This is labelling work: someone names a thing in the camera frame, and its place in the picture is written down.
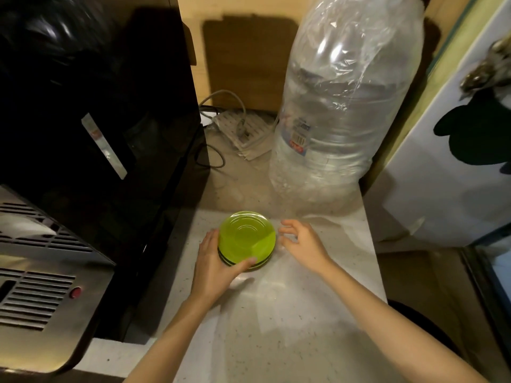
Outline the person's right hand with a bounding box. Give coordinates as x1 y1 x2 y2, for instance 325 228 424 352
277 219 334 278

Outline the person's left hand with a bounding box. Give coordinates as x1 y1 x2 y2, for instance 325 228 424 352
189 229 258 306

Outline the green saucer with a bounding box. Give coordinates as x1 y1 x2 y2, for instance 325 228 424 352
218 245 275 272
218 211 277 264

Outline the person's right forearm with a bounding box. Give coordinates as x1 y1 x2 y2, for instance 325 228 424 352
317 259 490 383

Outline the person's left forearm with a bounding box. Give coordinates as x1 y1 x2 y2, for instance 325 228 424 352
123 293 224 383

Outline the white door with black drawing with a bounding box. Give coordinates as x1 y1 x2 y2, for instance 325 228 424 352
365 0 511 248

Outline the white power strip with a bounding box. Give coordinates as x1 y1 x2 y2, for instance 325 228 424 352
213 109 276 161

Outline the black round bin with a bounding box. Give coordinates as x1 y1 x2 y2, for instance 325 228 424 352
387 298 464 355

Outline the large clear water bottle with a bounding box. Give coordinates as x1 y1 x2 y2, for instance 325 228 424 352
268 0 425 208

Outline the black coffee machine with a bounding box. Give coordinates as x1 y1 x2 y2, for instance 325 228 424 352
0 0 210 373

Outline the black cable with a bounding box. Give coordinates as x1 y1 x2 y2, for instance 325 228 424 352
194 133 226 169

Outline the grey cable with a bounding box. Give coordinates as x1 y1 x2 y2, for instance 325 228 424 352
198 89 248 136

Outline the dark metal frame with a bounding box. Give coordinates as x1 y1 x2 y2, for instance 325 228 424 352
461 225 511 355

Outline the pale green door frame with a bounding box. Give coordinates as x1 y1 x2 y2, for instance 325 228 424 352
361 0 486 192

